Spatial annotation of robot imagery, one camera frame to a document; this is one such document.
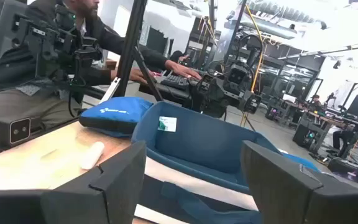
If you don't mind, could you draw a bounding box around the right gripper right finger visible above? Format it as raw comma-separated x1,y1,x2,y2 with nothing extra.
241,140,347,224

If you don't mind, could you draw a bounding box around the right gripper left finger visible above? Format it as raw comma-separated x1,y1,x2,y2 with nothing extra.
41,141,147,224

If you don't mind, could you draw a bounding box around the dark blue fabric basket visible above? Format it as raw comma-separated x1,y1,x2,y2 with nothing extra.
131,101,321,224

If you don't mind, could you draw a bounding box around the person's hand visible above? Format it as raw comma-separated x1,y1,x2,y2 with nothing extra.
165,59,203,81
129,67,157,85

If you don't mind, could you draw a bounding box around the black keyboard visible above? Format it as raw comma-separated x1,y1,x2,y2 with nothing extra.
160,73,198,91

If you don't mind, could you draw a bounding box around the blue first aid pouch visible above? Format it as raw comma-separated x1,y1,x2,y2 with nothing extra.
78,96,154,138

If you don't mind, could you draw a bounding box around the background work table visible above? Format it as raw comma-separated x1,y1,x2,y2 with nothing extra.
303,110,358,150

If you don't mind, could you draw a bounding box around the person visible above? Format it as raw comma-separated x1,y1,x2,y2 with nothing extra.
0,0,203,156
309,94,323,113

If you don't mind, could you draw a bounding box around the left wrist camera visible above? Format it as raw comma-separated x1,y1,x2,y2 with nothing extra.
227,63,248,86

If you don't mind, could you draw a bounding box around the yellow hanging cable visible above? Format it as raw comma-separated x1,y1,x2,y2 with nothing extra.
240,3,265,127

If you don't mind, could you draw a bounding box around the black aluminium frame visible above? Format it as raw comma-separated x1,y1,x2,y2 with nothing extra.
99,0,164,105

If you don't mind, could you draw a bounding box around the black table-level camera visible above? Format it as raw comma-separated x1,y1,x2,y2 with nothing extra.
0,117,32,149

